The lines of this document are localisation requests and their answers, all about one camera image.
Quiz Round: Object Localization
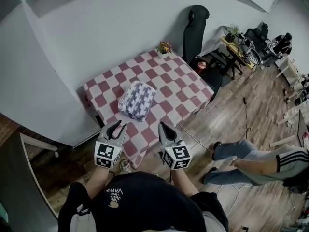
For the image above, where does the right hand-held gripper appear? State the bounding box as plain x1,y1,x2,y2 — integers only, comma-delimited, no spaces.
158,121,193,171

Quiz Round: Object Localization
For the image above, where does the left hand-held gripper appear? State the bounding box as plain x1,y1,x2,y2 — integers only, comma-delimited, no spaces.
94,120,128,170

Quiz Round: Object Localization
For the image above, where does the purple white patterned towel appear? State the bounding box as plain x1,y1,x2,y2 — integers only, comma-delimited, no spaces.
117,80,157,123

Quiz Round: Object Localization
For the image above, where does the person's right forearm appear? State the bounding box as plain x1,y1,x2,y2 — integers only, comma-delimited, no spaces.
169,168,200,198

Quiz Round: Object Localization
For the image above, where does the person's left forearm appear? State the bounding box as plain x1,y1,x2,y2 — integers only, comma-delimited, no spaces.
84,165,112,201

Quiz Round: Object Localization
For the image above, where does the person's white shoe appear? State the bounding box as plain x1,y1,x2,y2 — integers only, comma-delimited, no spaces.
120,159,132,173

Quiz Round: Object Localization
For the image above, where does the red white checkered tablecloth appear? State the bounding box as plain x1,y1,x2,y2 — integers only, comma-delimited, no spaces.
83,49,215,169

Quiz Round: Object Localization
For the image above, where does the black side table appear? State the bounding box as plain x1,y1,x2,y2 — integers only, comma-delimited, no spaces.
189,56,222,94

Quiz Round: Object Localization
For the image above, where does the person's black shirt torso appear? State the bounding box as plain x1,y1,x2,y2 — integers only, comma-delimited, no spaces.
57,171,229,232

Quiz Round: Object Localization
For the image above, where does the small potted flower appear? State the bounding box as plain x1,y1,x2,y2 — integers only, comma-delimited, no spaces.
156,41,173,59

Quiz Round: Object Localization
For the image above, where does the framed leaning mirror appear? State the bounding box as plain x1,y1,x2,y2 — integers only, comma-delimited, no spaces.
19,131,60,219

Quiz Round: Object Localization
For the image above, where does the tall black office chair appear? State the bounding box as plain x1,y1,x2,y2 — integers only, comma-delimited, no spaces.
182,5,211,63

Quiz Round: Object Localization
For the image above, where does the yellow desk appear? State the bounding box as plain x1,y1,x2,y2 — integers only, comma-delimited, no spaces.
220,36,257,72

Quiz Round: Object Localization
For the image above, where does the white furniture leg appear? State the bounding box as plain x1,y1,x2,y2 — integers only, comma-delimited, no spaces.
269,133,301,148

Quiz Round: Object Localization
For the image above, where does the green potted plant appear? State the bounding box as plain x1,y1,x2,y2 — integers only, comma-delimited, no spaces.
225,24,241,44

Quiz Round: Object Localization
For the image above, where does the black mesh office chair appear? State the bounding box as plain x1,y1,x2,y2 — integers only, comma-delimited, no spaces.
243,21,270,59

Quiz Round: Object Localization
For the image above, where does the dark flat screen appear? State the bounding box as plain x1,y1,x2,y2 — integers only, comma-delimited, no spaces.
297,109,309,150

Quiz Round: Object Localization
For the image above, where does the white table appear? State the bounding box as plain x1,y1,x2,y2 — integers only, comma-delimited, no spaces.
276,56,301,88

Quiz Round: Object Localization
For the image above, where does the white floor cable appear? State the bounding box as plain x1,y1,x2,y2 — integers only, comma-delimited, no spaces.
178,125,216,153

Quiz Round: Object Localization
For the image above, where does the black floor cable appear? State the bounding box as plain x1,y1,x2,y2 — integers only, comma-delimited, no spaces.
242,69,252,140

